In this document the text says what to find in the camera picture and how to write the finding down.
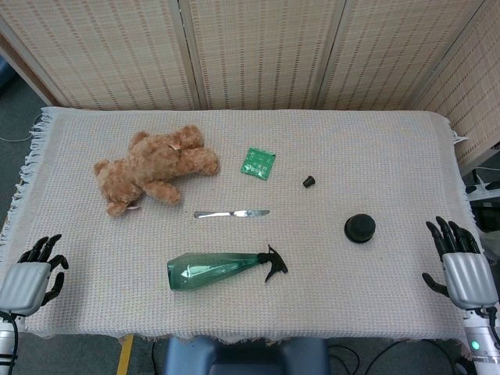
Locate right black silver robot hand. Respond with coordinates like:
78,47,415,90
421,216,500,312

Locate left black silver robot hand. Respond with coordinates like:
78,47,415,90
0,234,70,316

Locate white waffle-weave tablecloth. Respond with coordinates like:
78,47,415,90
0,105,484,348

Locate brown teddy bear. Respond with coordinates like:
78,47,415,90
93,124,220,216

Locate woven folding screen panel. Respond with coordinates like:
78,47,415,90
413,0,500,167
178,0,345,111
0,0,195,111
316,0,478,111

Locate green spray bottle black trigger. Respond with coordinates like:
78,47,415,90
166,244,289,291

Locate silver table knife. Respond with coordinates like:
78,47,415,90
194,209,271,220

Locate green foil packet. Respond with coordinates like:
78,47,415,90
239,147,277,182

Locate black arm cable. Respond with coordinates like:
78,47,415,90
0,311,20,375

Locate black equipment with cables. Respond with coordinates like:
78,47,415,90
463,166,500,235

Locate black floor cable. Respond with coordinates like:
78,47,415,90
328,342,395,375

